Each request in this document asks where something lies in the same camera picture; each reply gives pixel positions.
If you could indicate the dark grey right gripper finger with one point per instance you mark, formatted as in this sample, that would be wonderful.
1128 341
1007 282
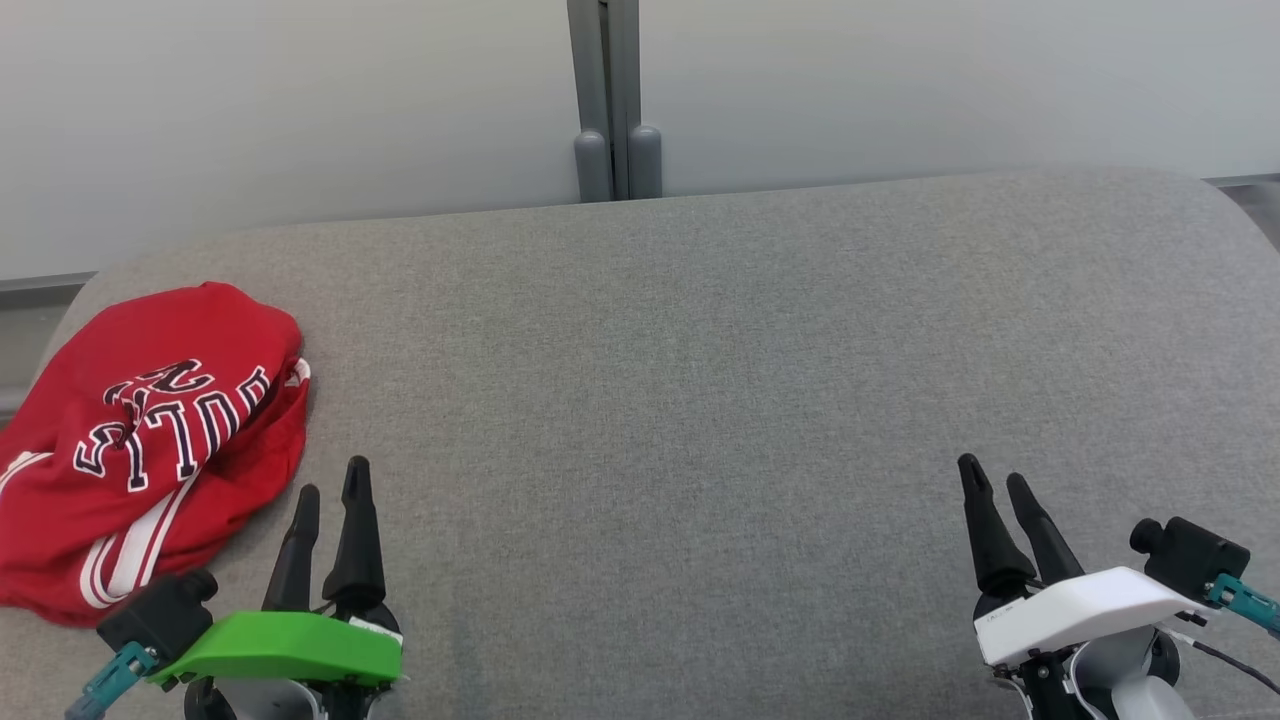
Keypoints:
1045 545
995 550

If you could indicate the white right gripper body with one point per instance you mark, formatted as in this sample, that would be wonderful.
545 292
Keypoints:
1080 610

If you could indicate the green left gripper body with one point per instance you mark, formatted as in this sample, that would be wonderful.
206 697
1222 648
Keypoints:
290 645

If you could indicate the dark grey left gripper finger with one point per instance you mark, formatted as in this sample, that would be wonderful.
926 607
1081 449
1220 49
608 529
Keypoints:
357 540
295 560

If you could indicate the red basketball shorts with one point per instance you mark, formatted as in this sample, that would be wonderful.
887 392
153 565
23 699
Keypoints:
250 470

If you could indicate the red basketball jersey number 33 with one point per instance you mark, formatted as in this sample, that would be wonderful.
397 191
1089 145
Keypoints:
150 350

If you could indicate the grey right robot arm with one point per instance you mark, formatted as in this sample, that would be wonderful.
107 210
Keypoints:
1140 685

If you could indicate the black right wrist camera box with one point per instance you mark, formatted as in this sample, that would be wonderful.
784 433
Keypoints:
1195 555

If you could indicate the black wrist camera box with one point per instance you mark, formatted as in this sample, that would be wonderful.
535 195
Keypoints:
160 612
1195 555

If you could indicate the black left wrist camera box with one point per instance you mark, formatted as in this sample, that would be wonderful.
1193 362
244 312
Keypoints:
160 612

